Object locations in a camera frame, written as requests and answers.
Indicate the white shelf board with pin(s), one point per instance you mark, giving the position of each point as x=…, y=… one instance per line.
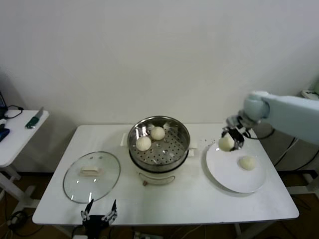
x=310, y=94

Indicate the white round plate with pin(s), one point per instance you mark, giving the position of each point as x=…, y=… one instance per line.
x=229, y=174

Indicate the stainless steel steamer basket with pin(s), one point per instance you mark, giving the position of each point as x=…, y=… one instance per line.
x=169, y=152

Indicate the blue plastic object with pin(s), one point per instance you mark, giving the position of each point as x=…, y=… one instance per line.
x=3, y=134

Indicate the grey floor power adapter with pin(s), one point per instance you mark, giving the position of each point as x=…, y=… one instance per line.
x=16, y=219

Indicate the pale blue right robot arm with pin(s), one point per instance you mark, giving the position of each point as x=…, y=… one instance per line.
x=286, y=112

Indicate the round glass pot lid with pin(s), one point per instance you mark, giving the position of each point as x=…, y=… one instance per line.
x=99, y=181

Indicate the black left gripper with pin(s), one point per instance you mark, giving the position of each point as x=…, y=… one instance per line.
x=94, y=224

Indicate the white stand base frame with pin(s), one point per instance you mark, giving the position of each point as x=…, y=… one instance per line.
x=311, y=184

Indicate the white steamed baozi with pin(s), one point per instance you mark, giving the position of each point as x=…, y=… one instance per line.
x=247, y=163
x=225, y=144
x=157, y=133
x=143, y=144

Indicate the white table leg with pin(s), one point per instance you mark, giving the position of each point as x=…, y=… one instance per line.
x=238, y=232

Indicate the blue computer screen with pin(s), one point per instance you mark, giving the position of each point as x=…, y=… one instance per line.
x=2, y=99

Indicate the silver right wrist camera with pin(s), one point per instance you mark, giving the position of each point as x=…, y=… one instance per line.
x=233, y=121

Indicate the cream electric cooking pot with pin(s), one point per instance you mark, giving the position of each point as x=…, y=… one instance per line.
x=159, y=179

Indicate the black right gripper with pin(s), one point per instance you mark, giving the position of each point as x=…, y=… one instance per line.
x=237, y=133

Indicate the white side table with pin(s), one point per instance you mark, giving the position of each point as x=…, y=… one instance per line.
x=17, y=139

